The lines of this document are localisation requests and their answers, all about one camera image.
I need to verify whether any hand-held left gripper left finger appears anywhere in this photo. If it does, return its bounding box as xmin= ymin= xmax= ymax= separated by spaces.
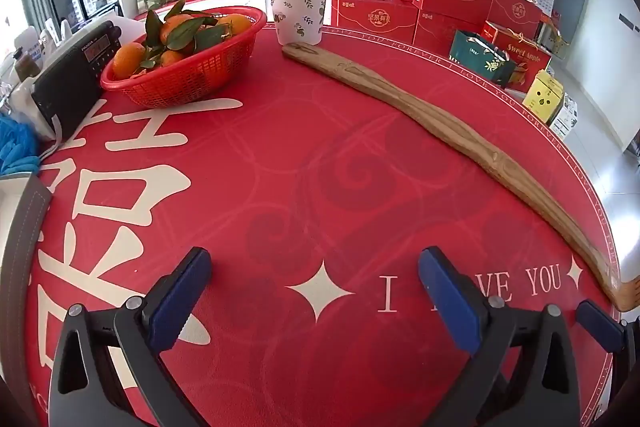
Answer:
xmin=48 ymin=247 xmax=213 ymax=427

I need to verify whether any brown bottle with dark cap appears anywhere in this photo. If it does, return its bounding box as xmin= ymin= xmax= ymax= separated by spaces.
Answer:
xmin=12 ymin=49 xmax=43 ymax=80

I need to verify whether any red plastic basket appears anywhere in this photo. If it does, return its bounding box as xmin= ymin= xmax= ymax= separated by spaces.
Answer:
xmin=100 ymin=5 xmax=268 ymax=109

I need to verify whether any white carton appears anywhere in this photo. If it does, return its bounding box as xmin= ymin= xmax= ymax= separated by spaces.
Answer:
xmin=550 ymin=94 xmax=578 ymax=140

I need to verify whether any long wooden stick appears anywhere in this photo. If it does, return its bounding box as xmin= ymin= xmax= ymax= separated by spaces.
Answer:
xmin=281 ymin=42 xmax=640 ymax=314

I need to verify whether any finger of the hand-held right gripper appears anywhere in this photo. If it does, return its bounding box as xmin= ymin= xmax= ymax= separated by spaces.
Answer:
xmin=575 ymin=300 xmax=640 ymax=388

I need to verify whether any yellow carton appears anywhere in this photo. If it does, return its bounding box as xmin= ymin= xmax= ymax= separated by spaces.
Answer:
xmin=522 ymin=72 xmax=566 ymax=125

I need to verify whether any green gift bag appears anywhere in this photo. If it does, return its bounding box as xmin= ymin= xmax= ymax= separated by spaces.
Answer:
xmin=449 ymin=29 xmax=518 ymax=88

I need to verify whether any grey-rimmed white cardboard box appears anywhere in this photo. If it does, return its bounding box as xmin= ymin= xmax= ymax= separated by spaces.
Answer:
xmin=0 ymin=172 xmax=53 ymax=293

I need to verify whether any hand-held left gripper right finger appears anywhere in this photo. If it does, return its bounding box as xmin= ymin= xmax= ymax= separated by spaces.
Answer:
xmin=417 ymin=247 xmax=583 ymax=427

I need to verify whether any black radio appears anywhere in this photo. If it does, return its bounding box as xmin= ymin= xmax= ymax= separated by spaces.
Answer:
xmin=31 ymin=21 xmax=123 ymax=142

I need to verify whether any red ribboned gift box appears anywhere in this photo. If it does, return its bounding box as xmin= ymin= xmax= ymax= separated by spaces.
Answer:
xmin=482 ymin=22 xmax=553 ymax=90

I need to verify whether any white leaf-print paper cup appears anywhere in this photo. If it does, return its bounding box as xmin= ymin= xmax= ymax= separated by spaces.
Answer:
xmin=263 ymin=0 xmax=332 ymax=46

